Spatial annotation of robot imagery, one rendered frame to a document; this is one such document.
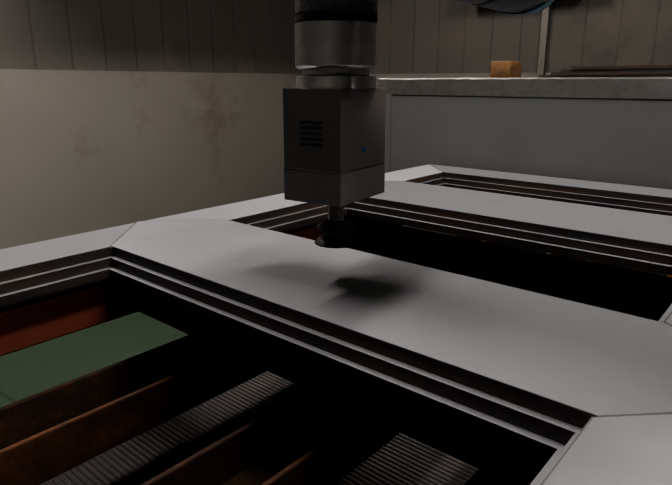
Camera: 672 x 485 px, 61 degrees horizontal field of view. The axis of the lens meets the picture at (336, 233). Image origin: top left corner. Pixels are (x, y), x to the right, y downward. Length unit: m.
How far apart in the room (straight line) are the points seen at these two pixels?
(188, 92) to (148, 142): 0.44
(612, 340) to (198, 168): 3.62
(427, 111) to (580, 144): 0.37
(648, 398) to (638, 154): 0.89
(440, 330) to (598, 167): 0.87
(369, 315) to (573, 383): 0.17
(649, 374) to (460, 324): 0.14
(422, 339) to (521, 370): 0.08
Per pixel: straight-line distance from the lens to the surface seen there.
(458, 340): 0.46
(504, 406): 0.41
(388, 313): 0.50
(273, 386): 1.00
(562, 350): 0.47
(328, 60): 0.52
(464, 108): 1.40
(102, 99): 3.54
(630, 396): 0.42
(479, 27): 4.34
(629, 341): 0.50
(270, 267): 0.62
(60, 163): 3.41
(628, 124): 1.27
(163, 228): 0.82
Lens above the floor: 1.04
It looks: 15 degrees down
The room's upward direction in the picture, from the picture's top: straight up
